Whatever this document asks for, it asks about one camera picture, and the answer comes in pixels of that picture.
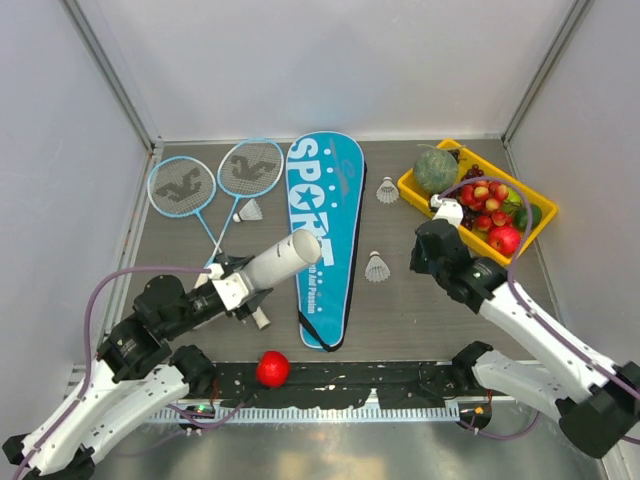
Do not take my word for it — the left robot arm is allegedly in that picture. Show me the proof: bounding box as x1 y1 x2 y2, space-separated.
2 255 290 479

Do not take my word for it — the left blue badminton racket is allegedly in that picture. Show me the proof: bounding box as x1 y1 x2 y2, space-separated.
147 156 273 331

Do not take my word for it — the shuttlecock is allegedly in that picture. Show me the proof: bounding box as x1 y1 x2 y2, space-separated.
376 176 399 204
364 250 391 283
232 199 263 223

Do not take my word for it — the black front rail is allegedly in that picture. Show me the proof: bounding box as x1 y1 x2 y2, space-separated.
181 361 487 410

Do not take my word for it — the dark grape bunch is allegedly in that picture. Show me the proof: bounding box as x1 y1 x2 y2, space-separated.
447 164 484 230

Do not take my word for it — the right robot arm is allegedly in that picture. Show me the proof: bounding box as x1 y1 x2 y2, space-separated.
410 219 639 459

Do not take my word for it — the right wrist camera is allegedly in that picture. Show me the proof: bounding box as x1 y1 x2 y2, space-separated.
430 194 464 227

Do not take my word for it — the yellow plastic tray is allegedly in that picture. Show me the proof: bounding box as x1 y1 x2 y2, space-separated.
396 138 558 266

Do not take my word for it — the red cherry cluster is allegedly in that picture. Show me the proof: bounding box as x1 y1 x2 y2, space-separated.
457 180 519 232

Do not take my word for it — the green melon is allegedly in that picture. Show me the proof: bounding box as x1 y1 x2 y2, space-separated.
413 147 459 194

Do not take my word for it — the blue badminton racket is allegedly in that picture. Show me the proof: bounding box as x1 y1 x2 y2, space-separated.
205 138 284 266
147 156 273 331

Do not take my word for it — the red apple in tray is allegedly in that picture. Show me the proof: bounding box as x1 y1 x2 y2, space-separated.
488 225 521 256

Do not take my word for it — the blue racket bag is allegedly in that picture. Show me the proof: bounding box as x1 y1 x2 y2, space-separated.
285 131 367 352

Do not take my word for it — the right blue badminton racket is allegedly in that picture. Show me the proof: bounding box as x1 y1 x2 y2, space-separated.
205 138 284 266

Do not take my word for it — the green lime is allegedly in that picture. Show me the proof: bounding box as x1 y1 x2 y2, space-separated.
513 204 542 232

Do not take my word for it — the red ball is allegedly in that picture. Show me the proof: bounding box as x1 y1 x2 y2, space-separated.
256 350 291 388

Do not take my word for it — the white shuttlecock tube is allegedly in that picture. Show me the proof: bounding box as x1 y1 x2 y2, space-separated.
241 229 322 290

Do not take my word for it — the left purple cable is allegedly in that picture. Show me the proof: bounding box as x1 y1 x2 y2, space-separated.
9 264 214 480

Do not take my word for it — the white cable duct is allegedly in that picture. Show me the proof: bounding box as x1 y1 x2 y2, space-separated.
144 403 460 425

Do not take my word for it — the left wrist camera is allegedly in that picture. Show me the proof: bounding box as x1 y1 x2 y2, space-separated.
207 263 250 311

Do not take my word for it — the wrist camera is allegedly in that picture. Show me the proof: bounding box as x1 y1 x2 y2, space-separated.
207 263 250 311
430 194 464 227

